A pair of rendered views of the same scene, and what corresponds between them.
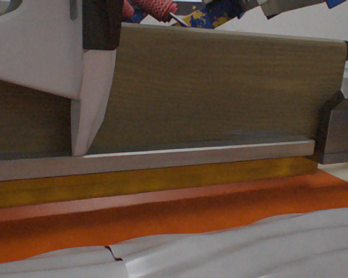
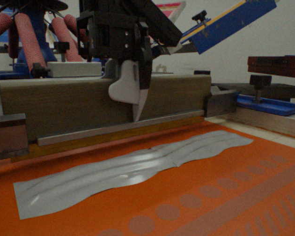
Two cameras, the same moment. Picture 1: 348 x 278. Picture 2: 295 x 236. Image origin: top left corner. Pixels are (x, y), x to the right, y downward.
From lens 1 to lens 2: 0.16 m
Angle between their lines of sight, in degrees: 8
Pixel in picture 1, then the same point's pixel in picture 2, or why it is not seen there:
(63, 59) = (133, 92)
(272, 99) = (189, 97)
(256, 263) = (194, 147)
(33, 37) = (125, 87)
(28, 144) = (119, 119)
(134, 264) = (161, 151)
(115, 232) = (148, 145)
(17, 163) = (120, 125)
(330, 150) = (209, 112)
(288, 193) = (196, 128)
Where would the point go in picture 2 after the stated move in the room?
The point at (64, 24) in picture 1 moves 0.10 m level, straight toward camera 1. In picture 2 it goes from (132, 82) to (163, 92)
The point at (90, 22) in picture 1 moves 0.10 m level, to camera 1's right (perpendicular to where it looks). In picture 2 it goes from (141, 81) to (208, 81)
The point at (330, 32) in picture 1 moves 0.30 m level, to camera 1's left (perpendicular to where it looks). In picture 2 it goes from (195, 56) to (173, 55)
